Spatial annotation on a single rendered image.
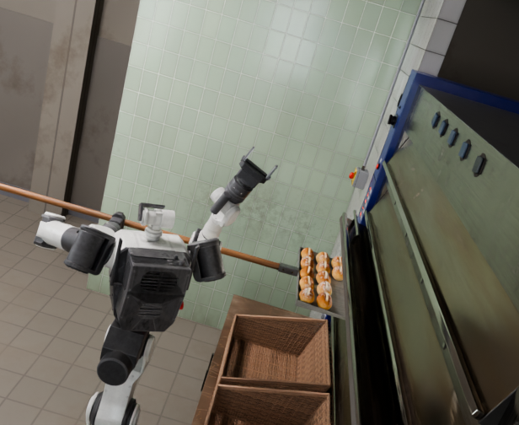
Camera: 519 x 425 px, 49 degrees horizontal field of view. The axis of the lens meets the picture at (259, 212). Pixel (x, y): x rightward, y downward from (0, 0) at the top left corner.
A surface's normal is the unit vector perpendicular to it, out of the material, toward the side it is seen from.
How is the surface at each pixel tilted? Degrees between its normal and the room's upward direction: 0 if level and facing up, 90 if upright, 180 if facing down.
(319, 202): 90
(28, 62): 90
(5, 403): 0
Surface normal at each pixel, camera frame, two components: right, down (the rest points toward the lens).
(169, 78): -0.11, 0.33
